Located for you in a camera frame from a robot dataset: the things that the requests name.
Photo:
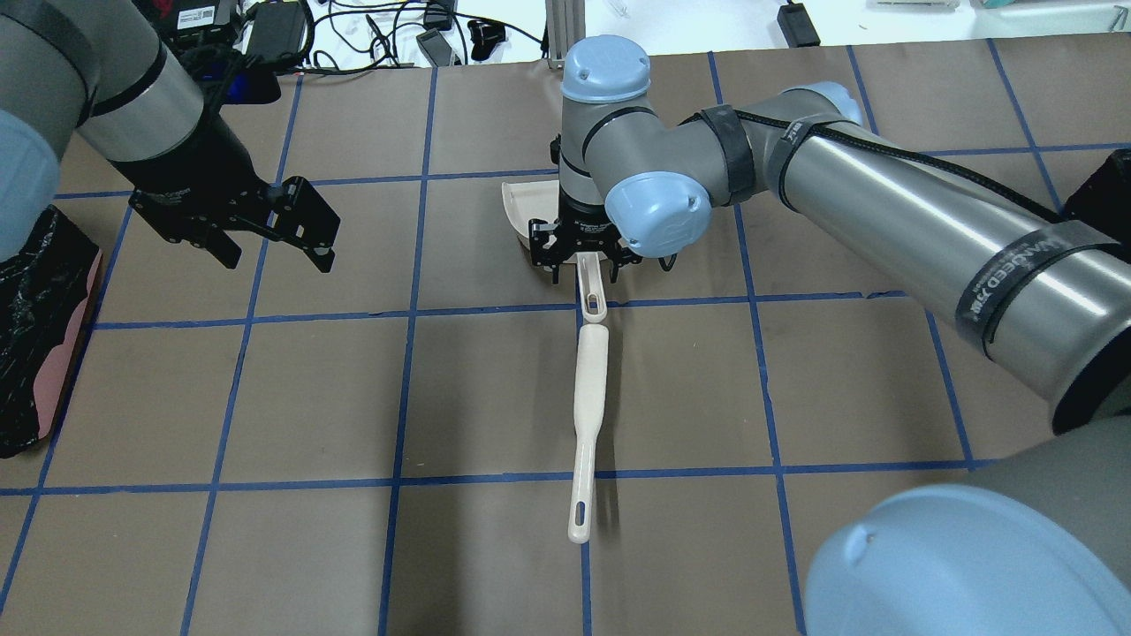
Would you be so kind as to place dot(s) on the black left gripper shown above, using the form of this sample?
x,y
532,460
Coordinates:
x,y
187,168

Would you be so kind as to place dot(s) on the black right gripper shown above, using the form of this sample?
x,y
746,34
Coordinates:
x,y
583,221

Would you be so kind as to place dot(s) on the beige plastic dustpan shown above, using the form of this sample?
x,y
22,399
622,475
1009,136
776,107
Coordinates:
x,y
524,202

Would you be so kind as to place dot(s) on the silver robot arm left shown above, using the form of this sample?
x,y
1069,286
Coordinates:
x,y
100,70

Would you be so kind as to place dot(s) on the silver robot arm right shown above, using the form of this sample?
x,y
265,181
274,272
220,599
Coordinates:
x,y
1036,544

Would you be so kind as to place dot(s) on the black bag lined bin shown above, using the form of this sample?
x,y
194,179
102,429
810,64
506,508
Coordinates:
x,y
46,292

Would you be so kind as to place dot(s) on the black power adapter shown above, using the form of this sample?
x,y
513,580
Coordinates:
x,y
277,36

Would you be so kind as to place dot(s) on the aluminium frame post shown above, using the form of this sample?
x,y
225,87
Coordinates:
x,y
565,25

